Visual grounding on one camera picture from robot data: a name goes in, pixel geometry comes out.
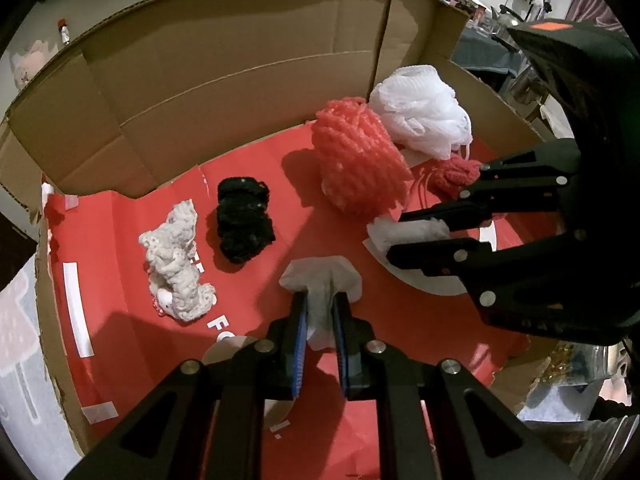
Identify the white mesh foam net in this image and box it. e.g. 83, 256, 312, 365
369, 64, 473, 158

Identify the white tissue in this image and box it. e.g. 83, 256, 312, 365
279, 256, 363, 352
366, 216, 453, 261

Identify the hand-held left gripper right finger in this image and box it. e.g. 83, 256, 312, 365
331, 292, 576, 480

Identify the black knitted piece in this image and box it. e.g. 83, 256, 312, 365
216, 176, 277, 263

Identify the table with dark green cloth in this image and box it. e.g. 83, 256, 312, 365
452, 27, 526, 86

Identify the pink curtain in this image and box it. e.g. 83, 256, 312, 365
567, 0, 626, 33

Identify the dark red knitted piece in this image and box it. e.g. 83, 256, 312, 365
422, 154, 482, 201

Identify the red foam net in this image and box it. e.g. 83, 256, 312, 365
311, 99, 413, 218

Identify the pale pink plush toy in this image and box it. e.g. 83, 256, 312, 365
11, 40, 51, 88

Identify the cardboard box with red bottom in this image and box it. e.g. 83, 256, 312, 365
0, 0, 556, 456

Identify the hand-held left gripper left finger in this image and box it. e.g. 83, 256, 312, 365
62, 292, 308, 480

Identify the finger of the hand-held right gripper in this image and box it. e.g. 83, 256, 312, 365
400, 139, 583, 231
386, 230, 586, 311

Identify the grey crocheted piece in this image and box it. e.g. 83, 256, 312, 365
139, 199, 217, 322

